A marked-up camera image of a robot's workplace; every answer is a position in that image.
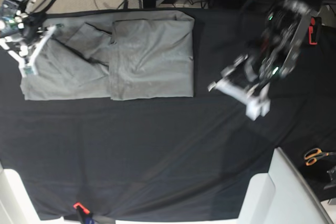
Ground red blue clamp bottom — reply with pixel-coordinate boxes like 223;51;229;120
73;202;96;224

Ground black table cloth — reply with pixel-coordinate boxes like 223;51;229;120
1;8;335;222

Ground orange handled scissors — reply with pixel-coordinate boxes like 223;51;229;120
303;148;335;166

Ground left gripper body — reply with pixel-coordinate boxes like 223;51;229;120
246;0;316;90

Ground white box right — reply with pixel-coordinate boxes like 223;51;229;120
237;148;333;223

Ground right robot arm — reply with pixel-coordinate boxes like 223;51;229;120
1;0;58;62

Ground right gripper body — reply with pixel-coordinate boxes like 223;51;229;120
1;0;45;43

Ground white box left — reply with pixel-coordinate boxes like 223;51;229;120
0;163;65;224

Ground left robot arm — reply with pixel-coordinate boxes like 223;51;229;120
208;0;324;95

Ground black object right edge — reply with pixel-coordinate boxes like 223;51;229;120
323;166;336;190

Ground grey T-shirt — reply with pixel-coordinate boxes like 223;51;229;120
20;10;194;101

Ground red black clamp right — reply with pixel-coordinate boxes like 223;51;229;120
308;17;322;46

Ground white box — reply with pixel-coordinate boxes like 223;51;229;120
237;148;333;223
0;163;65;224

